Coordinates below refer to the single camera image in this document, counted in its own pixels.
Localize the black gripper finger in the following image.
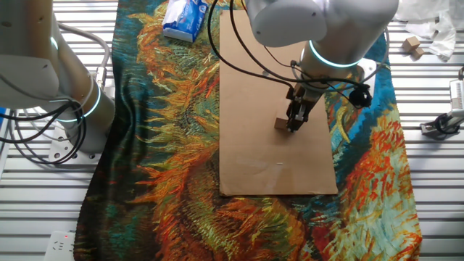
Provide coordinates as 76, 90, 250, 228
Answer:
286, 99, 313, 133

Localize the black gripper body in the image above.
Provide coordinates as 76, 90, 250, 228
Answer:
286, 83, 324, 107

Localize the pale wooden block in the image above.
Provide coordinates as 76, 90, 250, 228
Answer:
273, 98, 293, 131

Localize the brown cardboard sheet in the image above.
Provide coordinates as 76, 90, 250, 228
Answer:
219, 9, 339, 197

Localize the sunflower painting print cloth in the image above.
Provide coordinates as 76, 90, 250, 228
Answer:
73, 0, 423, 261

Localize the blue tissue pack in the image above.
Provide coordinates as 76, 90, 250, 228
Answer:
162, 0, 210, 44

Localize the white crumpled plastic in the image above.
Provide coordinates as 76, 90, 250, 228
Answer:
393, 0, 464, 62

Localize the white power strip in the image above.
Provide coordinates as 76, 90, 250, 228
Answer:
43, 230, 77, 261

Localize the black arm cable with coil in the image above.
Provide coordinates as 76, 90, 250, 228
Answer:
228, 0, 373, 109

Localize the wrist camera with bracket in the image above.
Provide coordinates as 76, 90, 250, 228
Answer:
357, 57, 378, 96

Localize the light grey arm cable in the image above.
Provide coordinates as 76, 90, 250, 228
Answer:
289, 28, 391, 91

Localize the metal camera bracket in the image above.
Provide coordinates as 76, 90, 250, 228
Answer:
420, 110, 464, 141

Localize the black small camera cable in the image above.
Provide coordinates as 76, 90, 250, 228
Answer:
434, 112, 452, 136

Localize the small silver camera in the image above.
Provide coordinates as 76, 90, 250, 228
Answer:
449, 67, 464, 113

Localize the thick grey robot cable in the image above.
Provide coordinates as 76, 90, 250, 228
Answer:
57, 21, 112, 90

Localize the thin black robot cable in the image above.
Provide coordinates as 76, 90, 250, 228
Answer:
0, 101, 88, 166

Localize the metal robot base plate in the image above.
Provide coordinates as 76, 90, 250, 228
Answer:
48, 119, 103, 165

